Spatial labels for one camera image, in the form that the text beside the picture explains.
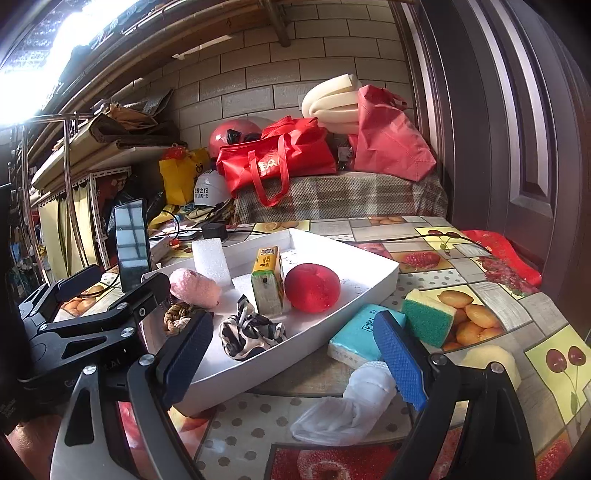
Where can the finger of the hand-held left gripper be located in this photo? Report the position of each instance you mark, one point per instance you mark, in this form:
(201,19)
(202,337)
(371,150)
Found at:
(78,281)
(147,295)

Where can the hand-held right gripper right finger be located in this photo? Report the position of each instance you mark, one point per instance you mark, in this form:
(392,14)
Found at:
(399,360)

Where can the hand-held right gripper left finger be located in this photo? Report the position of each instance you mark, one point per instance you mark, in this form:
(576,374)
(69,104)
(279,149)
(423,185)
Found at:
(184,355)

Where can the pink plush toy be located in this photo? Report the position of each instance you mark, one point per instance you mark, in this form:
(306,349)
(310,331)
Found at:
(194,286)

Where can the white foam block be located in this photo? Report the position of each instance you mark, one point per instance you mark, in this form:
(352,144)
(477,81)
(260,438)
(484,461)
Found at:
(210,261)

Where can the white sock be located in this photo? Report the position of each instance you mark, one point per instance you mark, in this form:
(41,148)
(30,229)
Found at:
(337,415)

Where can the white shallow cardboard box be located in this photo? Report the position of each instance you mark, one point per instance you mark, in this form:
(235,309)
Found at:
(355,286)

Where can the yellow drink carton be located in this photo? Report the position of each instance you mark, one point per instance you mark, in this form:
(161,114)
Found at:
(268,286)

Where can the red squishy ball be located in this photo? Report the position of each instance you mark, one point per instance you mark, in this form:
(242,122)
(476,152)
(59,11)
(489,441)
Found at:
(311,288)

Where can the brown braided scrunchie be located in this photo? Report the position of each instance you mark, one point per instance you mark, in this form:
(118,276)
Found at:
(178,318)

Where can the white power bank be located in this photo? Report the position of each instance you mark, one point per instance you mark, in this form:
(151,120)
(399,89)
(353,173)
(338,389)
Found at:
(161,251)

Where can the green and yellow sponge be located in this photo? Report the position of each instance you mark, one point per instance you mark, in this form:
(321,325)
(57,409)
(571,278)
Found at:
(425,318)

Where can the teal tissue packet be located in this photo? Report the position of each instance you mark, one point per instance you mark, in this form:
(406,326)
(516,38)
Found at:
(355,337)

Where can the black smartphone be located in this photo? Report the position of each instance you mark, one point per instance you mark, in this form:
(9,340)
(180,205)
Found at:
(131,244)

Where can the yellow curtain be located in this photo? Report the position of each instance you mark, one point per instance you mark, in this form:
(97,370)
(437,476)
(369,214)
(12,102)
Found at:
(51,230)

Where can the black and white patterned scrunchie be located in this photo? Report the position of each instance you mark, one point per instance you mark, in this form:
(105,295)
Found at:
(249,334)

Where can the pale yellow sponge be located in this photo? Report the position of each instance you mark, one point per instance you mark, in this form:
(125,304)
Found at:
(485,353)

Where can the black charger adapter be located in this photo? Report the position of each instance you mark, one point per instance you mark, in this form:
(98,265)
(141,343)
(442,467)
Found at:
(214,230)

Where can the metal shelf rack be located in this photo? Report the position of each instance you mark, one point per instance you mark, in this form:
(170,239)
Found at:
(99,175)

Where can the fruit-printed tablecloth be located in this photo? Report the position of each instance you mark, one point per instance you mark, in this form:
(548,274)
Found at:
(489,295)

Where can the yellow bag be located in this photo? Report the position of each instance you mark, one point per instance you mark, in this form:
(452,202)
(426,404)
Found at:
(178,177)

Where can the white helmet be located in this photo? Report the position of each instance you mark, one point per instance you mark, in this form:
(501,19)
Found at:
(210,189)

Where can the red plastic bag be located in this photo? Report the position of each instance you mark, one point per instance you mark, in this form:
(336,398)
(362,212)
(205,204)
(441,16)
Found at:
(503,258)

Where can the folded cardboard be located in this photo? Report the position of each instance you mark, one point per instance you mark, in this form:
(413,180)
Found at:
(120,124)

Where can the plaid cloth cover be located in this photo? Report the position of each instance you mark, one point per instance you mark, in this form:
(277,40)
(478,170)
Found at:
(360,194)

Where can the pink helmet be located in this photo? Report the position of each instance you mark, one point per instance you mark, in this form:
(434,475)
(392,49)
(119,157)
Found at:
(226,134)

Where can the red tote bag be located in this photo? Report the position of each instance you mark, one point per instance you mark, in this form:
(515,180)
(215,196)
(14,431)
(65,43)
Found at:
(277,157)

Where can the pink-red fabric bag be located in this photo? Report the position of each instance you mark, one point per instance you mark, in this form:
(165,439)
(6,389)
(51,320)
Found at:
(392,138)

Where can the dark brown door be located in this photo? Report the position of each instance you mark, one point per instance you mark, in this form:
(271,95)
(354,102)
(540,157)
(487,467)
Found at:
(508,138)

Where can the cream foam roll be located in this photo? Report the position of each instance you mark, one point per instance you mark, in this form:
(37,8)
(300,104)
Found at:
(328,104)

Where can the curved steel rail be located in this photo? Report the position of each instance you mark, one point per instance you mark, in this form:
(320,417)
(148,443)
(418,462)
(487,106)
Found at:
(67,184)

